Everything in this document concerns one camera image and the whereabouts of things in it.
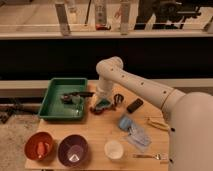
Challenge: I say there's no black rectangular block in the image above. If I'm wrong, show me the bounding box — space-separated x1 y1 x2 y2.
127 98 143 113

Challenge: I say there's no blue grey cloth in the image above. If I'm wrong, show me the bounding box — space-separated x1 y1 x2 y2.
126 124 151 149

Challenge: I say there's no purple bowl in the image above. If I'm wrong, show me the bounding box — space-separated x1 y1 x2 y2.
57 134 89 167

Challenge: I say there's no orange carrot toy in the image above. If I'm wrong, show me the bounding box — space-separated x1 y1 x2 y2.
37 142 46 159

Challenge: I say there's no black ring clip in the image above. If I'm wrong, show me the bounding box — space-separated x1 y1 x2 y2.
113 94 124 105

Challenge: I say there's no green plastic tray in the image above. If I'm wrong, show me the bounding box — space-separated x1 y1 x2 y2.
39 78 87 121

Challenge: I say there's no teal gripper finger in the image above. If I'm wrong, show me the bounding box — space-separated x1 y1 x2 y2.
95 99 110 109

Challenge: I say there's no red bowl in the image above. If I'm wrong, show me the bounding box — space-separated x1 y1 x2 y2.
24 132 54 161

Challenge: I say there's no black handled brush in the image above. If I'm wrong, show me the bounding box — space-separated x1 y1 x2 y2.
60 92 93 104

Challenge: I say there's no white cup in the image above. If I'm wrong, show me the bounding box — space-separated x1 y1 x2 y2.
104 140 124 160

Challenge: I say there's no yellow handled tool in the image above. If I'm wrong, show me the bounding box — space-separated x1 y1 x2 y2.
147 118 169 131

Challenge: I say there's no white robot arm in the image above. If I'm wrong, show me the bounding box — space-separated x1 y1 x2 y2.
96 57 213 171

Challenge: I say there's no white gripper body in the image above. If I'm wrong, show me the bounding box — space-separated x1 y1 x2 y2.
96 84 113 103

